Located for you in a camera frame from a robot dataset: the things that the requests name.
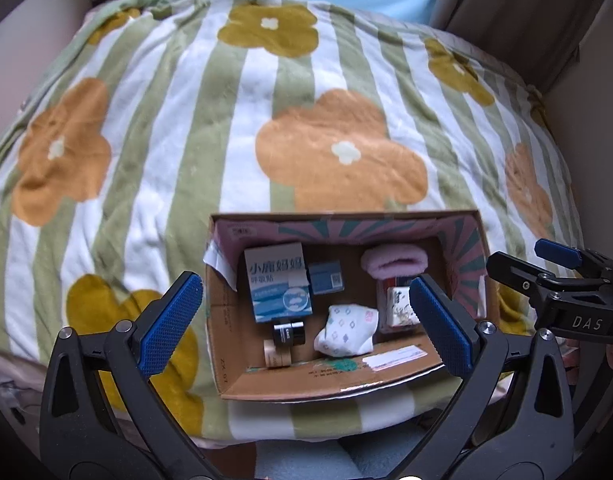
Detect white floral tissue pack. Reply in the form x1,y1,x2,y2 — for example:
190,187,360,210
386,286,419,330

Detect pink towel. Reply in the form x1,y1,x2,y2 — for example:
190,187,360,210
361,244,428,281

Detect small beige jar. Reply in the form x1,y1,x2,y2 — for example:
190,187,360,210
263,339,292,368

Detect white patterned socks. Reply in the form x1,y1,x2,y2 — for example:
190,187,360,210
314,304,379,358

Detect small black jar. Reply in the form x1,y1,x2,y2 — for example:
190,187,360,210
272,321,305,347

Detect small dark blue box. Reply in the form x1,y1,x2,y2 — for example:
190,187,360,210
308,260,345,296

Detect blue white carton box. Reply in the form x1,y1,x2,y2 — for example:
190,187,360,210
244,243,312,323

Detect cardboard box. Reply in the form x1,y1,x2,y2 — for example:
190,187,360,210
203,210,497,403

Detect brown drape right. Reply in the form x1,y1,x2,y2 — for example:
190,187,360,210
429,0,604,91

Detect floral striped fleece blanket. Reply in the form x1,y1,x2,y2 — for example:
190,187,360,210
0,0,585,449

